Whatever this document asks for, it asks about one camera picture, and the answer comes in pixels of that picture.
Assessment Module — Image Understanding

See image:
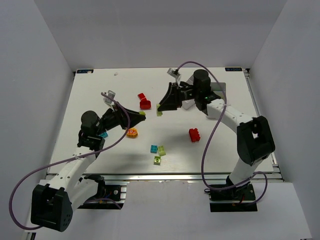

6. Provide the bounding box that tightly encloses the lime printed lego brick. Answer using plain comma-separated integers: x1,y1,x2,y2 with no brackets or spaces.
156,104,163,117

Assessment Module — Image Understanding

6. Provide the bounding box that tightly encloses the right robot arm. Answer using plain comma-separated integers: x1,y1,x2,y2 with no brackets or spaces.
158,68,276,190

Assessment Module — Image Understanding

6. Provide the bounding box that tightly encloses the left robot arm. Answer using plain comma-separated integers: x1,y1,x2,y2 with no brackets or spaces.
30,106,146,232

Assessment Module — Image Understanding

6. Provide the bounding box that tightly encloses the tilted white divided container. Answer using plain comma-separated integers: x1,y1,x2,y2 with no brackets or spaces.
182,75,195,110

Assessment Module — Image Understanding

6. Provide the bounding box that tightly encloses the orange printed round lego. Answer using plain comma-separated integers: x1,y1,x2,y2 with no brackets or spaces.
126,127,138,138

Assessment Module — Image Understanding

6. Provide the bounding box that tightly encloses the red rounded lego piece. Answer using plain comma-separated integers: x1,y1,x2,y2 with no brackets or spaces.
139,99,152,110

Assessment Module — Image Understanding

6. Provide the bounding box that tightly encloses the cyan long lego brick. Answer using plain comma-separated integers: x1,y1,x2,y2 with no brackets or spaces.
99,132,108,139

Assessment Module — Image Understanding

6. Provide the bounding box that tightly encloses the small red lego brick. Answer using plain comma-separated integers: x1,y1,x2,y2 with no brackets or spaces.
137,93,147,101

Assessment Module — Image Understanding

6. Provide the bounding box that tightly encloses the upright white divided container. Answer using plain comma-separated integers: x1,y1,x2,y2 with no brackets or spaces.
210,82,227,99

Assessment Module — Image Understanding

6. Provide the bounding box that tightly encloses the cyan small lego brick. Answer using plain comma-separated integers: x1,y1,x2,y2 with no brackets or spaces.
150,145,158,154

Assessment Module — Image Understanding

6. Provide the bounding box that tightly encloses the pale green lego brick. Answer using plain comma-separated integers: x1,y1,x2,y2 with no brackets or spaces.
157,145,166,157

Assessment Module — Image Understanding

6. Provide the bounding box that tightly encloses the large red lego brick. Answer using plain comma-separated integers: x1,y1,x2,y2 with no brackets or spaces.
188,128,201,143

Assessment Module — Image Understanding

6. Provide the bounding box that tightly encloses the pale green printed lego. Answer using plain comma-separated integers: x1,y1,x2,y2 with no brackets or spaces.
153,156,162,166

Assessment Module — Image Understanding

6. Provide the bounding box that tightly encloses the right blue table label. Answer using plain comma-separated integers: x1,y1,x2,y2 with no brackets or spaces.
224,67,243,72

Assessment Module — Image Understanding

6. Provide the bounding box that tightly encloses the blue table label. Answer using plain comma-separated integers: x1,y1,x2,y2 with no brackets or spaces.
224,67,243,72
76,69,94,74

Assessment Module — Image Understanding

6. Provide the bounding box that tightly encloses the left blue table label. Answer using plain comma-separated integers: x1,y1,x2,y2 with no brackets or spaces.
76,69,94,74

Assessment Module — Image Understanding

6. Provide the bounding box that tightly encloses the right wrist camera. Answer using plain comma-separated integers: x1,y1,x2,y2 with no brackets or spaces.
167,68,181,86

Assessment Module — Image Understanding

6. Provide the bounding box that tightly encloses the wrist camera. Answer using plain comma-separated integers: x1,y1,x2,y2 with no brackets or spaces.
103,90,116,105
167,68,181,86

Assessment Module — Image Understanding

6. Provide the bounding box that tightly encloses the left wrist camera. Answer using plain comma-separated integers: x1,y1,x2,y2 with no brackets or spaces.
103,90,116,105

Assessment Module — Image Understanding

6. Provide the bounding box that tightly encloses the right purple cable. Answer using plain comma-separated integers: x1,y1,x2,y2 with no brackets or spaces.
176,61,270,206

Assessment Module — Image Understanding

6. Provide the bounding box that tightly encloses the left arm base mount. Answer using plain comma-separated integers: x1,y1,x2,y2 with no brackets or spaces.
78,174,124,210

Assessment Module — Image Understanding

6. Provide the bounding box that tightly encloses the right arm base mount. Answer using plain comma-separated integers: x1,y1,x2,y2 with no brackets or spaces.
204,183,258,213

